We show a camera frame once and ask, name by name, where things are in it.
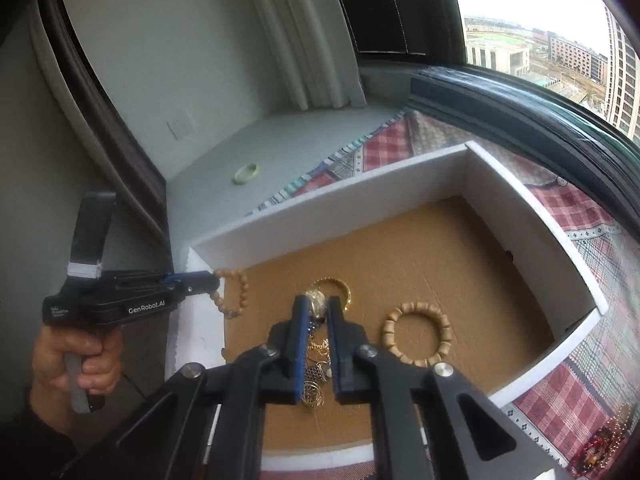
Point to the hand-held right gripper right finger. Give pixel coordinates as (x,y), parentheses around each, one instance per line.
(336,350)

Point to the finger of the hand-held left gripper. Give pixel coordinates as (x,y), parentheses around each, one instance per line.
(197,280)

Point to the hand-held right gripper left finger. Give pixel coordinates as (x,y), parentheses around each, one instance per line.
(299,350)

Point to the gold bangle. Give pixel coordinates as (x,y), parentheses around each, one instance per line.
(345,292)

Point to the white cardboard box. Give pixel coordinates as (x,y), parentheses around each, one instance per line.
(350,195)

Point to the person's left forearm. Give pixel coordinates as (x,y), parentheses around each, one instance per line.
(30,440)

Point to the person's left hand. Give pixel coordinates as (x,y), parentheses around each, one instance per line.
(50,360)

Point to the pale green bangle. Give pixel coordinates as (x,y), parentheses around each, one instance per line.
(240,177)

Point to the patchwork plaid blanket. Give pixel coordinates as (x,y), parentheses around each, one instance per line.
(550,400)

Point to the white curtain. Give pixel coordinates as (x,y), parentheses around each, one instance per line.
(300,35)

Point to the dark green rolled mat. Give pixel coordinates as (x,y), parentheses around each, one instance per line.
(525,105)

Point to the low brick building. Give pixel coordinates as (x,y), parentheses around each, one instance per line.
(575,57)

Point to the large tall apartment building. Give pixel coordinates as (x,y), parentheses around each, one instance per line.
(625,75)

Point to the white wall socket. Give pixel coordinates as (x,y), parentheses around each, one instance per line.
(181,124)

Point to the black window frame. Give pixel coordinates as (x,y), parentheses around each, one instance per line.
(390,5)

